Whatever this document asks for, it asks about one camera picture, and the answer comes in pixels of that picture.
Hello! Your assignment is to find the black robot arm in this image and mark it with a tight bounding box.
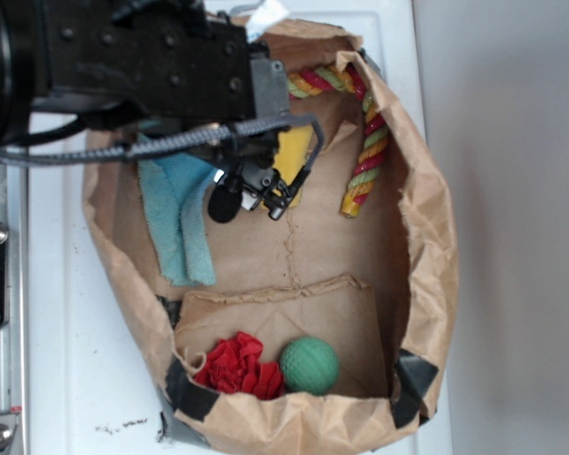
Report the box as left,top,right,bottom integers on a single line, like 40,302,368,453
0,1,299,223

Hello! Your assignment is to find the green rubber ball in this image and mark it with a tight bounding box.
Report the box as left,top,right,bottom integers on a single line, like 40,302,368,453
280,337,340,395

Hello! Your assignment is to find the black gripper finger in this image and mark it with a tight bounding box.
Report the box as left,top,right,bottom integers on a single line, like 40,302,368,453
241,159,292,221
208,164,245,224

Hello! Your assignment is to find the grey braided cable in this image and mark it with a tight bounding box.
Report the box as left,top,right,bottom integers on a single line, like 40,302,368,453
0,113,322,209

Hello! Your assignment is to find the white plastic tray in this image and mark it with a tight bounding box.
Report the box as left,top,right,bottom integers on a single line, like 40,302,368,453
25,1,425,454

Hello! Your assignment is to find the light blue cloth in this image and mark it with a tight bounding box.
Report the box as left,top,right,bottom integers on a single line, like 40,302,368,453
138,153,217,286

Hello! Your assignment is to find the brown paper bag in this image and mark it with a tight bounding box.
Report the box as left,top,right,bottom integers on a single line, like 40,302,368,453
83,20,459,454

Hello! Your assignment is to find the red crumpled cloth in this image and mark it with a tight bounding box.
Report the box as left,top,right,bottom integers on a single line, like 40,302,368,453
193,332,285,400

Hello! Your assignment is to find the yellow sponge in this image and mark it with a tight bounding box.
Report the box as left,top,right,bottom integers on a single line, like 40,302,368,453
272,125,314,185

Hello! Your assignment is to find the aluminium frame rail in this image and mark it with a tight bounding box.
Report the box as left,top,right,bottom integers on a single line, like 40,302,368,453
0,165,28,454

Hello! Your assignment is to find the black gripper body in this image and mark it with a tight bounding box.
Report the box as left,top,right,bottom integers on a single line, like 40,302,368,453
42,1,289,159

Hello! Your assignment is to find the red yellow green rope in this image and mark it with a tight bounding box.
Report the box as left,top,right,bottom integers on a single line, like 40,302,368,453
286,64,392,221

